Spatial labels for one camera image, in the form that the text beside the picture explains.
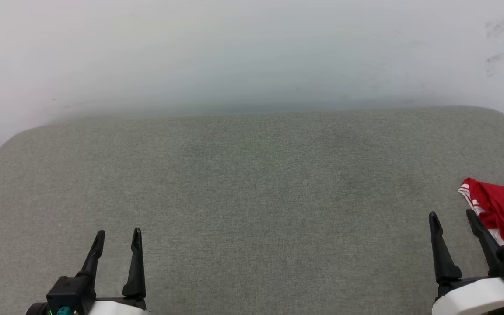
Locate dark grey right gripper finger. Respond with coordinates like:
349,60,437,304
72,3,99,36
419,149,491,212
466,209,504,277
428,211,463,284

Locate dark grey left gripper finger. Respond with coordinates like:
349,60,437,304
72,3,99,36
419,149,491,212
122,227,147,300
76,230,105,285

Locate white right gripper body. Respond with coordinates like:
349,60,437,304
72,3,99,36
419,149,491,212
431,277,504,315

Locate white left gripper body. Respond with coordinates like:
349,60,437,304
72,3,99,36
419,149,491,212
87,297,149,315

